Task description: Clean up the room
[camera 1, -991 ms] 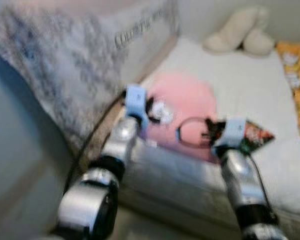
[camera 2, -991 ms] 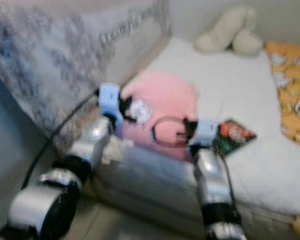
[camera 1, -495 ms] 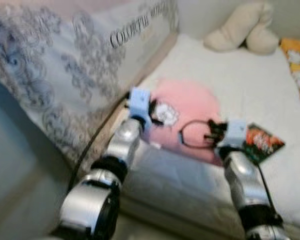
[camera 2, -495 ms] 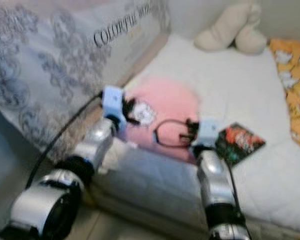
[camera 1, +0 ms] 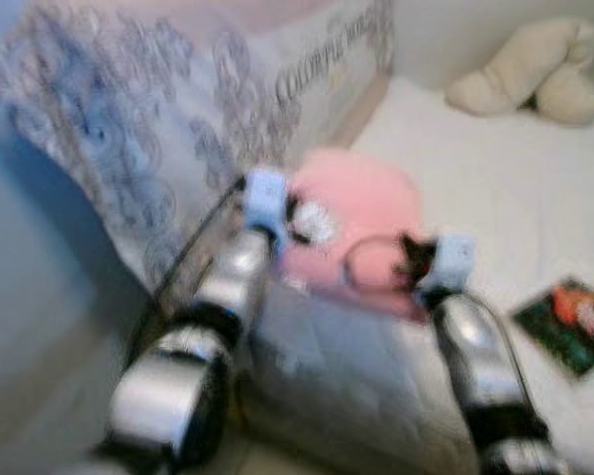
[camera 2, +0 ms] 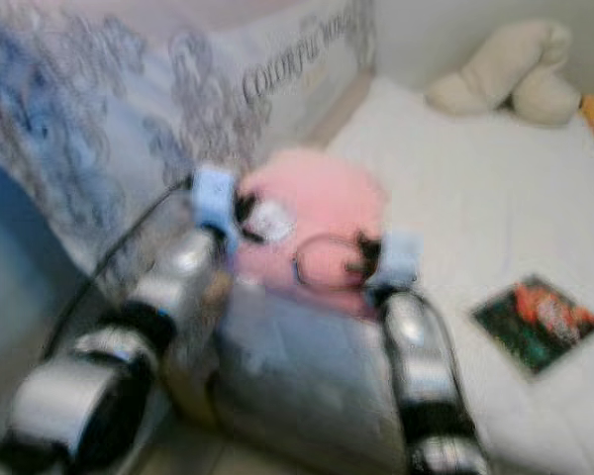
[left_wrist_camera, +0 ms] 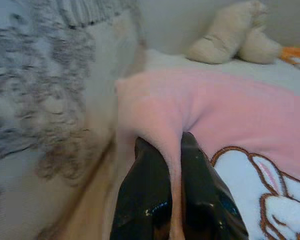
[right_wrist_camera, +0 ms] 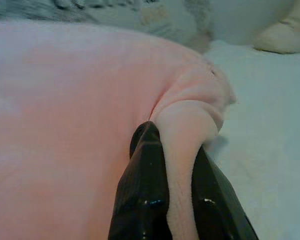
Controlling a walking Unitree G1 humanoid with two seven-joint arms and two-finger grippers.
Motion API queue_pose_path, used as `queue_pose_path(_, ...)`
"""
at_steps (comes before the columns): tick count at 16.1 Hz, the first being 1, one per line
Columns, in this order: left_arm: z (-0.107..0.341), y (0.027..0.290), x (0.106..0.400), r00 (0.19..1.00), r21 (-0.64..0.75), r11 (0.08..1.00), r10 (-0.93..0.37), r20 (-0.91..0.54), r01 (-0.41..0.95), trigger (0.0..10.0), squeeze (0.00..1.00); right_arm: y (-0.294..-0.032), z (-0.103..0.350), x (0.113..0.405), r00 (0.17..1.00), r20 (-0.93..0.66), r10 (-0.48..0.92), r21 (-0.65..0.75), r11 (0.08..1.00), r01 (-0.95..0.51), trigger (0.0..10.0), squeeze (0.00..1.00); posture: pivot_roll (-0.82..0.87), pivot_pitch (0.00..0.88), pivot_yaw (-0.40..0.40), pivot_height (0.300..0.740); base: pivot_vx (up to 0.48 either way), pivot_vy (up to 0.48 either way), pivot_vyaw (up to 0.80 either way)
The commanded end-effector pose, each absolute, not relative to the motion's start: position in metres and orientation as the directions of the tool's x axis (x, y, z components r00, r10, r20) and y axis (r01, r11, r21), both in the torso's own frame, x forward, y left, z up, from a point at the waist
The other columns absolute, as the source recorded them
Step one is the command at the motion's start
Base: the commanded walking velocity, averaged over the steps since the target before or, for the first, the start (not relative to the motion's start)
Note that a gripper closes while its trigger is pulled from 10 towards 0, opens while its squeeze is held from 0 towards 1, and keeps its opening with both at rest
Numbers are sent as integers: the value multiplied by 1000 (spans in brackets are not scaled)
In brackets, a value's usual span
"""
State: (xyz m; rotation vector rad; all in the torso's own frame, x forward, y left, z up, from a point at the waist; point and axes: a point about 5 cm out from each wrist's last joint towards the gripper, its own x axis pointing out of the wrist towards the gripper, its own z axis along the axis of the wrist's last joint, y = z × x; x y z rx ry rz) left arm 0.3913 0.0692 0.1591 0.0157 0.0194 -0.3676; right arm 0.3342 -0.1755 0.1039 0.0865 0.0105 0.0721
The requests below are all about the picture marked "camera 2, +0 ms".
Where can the pink plush pillow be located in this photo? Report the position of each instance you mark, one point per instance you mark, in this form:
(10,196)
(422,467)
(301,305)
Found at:
(322,203)

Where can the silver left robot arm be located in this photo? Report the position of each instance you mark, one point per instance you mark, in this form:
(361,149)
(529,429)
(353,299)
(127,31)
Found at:
(89,396)

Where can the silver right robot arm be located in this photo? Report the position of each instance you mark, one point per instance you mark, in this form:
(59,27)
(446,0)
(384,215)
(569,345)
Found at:
(421,356)

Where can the white bed mattress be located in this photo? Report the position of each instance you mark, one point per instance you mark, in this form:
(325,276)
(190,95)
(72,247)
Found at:
(465,198)

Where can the dark red green book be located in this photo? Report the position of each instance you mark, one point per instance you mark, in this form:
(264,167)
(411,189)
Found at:
(535,322)

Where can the cream stuffed pillow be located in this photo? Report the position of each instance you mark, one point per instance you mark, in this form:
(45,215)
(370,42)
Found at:
(495,69)

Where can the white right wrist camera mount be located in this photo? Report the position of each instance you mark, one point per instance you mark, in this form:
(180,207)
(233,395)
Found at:
(401,257)

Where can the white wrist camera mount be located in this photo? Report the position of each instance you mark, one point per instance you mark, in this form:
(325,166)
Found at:
(215,193)
(401,257)

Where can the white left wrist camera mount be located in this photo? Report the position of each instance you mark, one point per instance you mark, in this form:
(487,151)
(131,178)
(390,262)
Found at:
(215,193)

